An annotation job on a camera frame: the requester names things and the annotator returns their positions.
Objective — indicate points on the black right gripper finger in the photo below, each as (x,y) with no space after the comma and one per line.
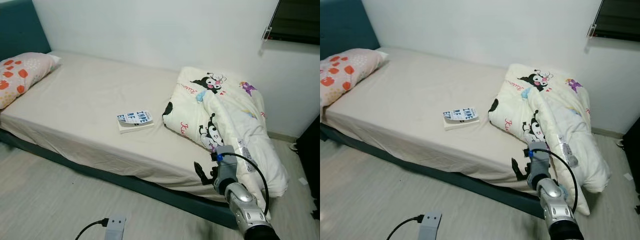
(198,172)
(516,170)
(209,171)
(526,169)

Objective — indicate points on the cream cartoon print comforter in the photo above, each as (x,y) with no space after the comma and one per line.
(225,115)
(550,110)

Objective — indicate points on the white book with blue letters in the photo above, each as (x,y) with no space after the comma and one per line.
(135,120)
(460,117)

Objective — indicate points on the pink pillow with orange patches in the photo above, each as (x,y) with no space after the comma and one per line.
(345,70)
(25,75)

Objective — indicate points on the white paper scrap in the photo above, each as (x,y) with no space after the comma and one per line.
(628,176)
(303,181)

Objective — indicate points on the black wardrobe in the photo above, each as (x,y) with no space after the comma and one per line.
(312,150)
(634,145)

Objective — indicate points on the mattress with beige sheet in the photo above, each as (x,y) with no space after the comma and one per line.
(415,95)
(90,100)

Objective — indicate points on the dark window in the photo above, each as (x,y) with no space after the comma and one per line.
(620,17)
(300,20)

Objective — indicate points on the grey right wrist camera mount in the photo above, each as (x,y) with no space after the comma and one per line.
(227,167)
(540,160)

